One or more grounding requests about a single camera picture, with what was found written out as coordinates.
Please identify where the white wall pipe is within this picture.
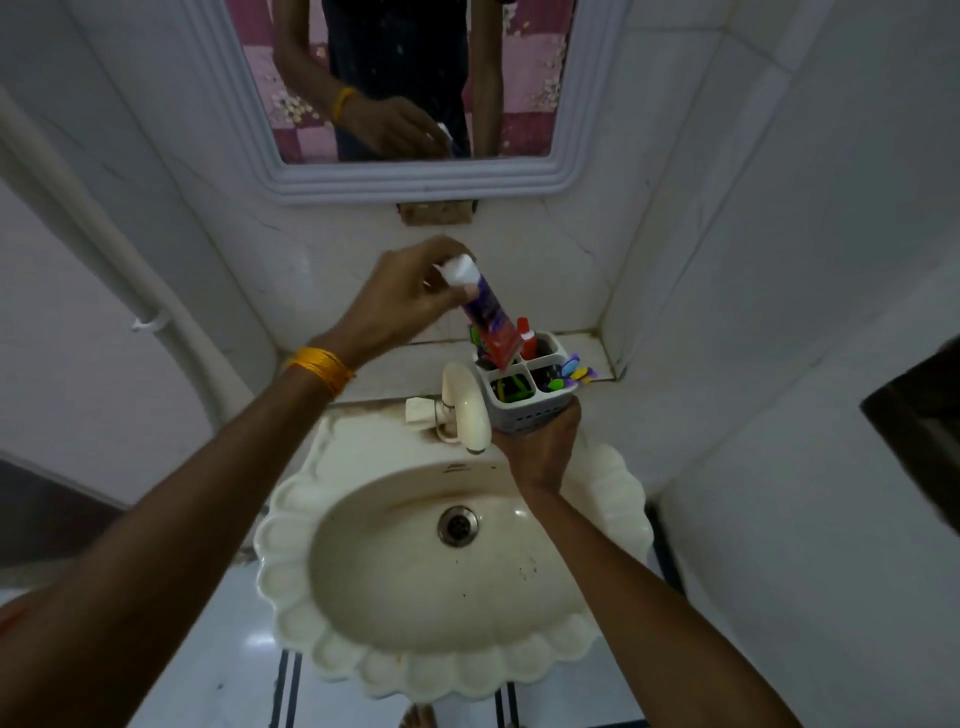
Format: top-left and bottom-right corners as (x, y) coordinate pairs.
(0, 82), (258, 440)

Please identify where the brown wall bracket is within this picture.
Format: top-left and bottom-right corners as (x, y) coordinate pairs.
(395, 198), (477, 227)

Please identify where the metal basin drain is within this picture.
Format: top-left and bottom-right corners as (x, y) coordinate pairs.
(437, 505), (480, 549)

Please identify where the white framed wall mirror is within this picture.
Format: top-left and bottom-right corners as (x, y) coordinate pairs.
(180, 0), (633, 208)

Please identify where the person's left hand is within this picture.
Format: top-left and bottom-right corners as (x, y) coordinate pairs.
(330, 234), (479, 369)

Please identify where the person's right hand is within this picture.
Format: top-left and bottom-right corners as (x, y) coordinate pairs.
(491, 396), (583, 498)

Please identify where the orange bangle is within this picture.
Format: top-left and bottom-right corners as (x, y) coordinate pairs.
(288, 345), (358, 400)

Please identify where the cream plastic tap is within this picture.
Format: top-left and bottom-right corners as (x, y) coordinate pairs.
(405, 361), (495, 456)

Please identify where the cream scalloped wash basin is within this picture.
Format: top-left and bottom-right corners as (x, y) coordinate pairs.
(253, 401), (655, 703)

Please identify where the grey plastic toothbrush holder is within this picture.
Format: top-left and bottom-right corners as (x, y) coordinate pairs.
(474, 330), (582, 438)

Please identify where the person's left forearm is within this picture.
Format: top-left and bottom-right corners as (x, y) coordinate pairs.
(0, 341), (354, 728)

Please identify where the person's right forearm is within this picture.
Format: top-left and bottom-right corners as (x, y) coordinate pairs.
(517, 486), (804, 728)

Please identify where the purple red toothpaste tube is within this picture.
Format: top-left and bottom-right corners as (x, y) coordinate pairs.
(433, 253), (526, 372)

